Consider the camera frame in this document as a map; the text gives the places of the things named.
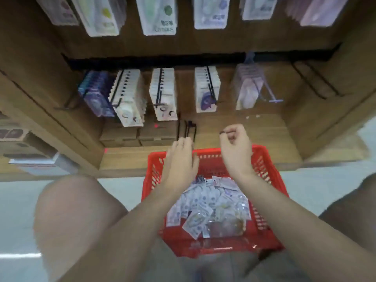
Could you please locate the person's left hand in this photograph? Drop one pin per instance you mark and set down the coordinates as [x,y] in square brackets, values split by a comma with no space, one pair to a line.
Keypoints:
[179,167]

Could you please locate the person's right hand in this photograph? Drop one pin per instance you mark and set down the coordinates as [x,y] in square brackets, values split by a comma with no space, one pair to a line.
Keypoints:
[238,152]

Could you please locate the person's right fingers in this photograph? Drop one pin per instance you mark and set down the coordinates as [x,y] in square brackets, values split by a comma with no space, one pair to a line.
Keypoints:
[236,132]

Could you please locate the person's left thumb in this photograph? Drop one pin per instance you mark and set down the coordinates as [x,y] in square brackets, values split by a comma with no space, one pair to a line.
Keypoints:
[196,162]

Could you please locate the person's right forearm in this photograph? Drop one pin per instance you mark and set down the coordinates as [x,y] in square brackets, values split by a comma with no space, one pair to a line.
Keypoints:
[293,223]

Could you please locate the person's left forearm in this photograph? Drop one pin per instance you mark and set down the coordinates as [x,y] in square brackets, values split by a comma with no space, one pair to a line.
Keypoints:
[132,232]

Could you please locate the wooden display shelf unit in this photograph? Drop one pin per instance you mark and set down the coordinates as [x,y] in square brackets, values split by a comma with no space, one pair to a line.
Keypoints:
[264,129]

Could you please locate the short black double hook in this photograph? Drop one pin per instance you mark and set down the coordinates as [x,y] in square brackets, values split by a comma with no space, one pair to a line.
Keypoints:
[190,129]

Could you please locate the red plastic shopping basket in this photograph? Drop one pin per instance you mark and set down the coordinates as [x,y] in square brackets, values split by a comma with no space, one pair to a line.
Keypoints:
[264,164]

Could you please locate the pile of small clear packets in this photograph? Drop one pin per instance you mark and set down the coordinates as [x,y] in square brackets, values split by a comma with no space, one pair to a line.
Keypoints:
[214,202]

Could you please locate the brown cardboard box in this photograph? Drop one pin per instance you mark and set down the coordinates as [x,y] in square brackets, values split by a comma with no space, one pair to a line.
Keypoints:
[158,133]
[119,133]

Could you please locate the hanging row of clear pink packets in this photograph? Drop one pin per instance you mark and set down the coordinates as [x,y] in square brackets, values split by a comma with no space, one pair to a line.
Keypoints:
[248,85]

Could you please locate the clear plastic label holder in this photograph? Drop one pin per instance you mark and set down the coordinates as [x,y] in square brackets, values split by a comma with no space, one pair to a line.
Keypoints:
[271,95]

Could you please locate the hanging row of white packets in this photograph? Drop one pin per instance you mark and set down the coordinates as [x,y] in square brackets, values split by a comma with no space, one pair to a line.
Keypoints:
[205,88]
[164,93]
[129,96]

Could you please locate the black metal display hook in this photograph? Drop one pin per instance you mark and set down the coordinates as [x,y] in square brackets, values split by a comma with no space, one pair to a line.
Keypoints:
[69,102]
[308,82]
[326,80]

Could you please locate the grey shorts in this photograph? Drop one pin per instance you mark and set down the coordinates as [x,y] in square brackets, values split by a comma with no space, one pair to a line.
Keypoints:
[223,268]

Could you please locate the hanging row of blue packets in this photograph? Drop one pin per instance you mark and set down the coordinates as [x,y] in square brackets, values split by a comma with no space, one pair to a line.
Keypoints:
[95,93]

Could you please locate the hanging white lilac packets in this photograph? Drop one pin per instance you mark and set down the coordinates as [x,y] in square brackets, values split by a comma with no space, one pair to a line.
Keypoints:
[211,11]

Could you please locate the hanging white grey packets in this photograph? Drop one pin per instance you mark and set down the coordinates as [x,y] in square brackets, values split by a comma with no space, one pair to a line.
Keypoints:
[258,7]

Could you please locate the person's left leg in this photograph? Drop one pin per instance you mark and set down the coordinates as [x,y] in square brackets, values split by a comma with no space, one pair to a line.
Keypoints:
[73,220]

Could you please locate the person's leg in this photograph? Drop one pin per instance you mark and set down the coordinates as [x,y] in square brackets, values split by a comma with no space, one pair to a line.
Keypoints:
[73,220]
[352,211]

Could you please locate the person's right leg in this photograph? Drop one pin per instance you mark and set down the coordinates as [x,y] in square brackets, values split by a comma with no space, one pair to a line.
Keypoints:
[352,211]

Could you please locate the hanging white green packets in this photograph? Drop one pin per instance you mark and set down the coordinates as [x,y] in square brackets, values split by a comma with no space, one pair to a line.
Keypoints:
[157,14]

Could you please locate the hanging pale pink packets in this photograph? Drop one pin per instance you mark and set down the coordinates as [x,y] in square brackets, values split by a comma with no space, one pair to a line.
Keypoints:
[317,10]

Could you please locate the stack of flat boxed goods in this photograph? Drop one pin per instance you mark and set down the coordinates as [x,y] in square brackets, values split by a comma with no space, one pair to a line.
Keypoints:
[20,143]

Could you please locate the hanging white yellow packets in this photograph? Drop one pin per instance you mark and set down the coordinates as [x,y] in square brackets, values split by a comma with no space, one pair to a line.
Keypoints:
[100,14]

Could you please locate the hanging white purple packets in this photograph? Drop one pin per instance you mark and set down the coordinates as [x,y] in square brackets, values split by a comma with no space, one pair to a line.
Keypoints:
[58,10]

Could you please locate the black slotted rail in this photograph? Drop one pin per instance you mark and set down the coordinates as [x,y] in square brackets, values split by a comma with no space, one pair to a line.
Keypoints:
[191,59]

